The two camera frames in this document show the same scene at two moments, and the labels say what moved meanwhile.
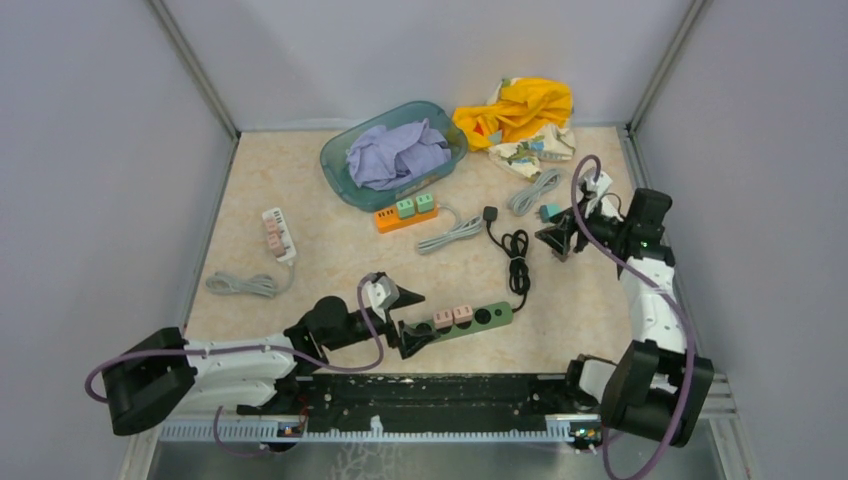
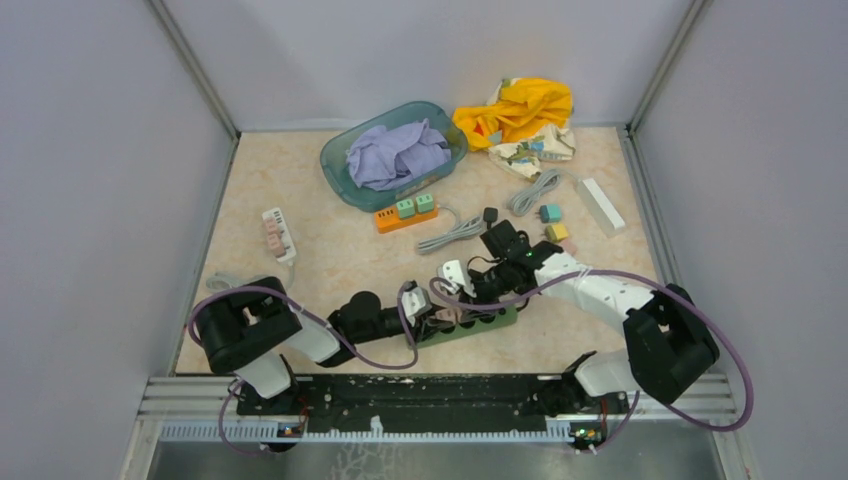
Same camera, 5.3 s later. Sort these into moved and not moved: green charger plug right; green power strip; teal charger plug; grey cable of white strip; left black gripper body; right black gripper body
Moved: left black gripper body; right black gripper body
Not moved: grey cable of white strip; green power strip; teal charger plug; green charger plug right
